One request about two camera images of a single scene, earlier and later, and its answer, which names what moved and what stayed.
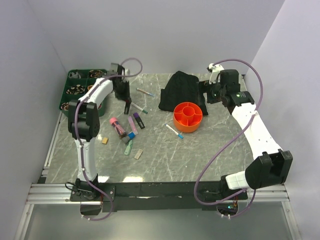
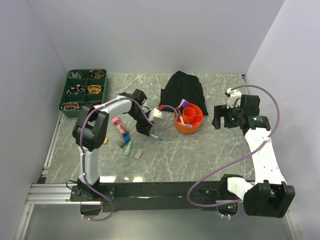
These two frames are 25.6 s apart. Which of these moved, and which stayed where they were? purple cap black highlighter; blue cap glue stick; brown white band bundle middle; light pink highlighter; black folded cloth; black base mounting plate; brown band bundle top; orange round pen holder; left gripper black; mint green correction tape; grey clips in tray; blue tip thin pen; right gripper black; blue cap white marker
Moved: right gripper black; blue cap glue stick; purple cap black highlighter; light pink highlighter; blue cap white marker; blue tip thin pen; left gripper black
Stayed: mint green correction tape; brown band bundle top; orange round pen holder; brown white band bundle middle; grey clips in tray; black base mounting plate; black folded cloth
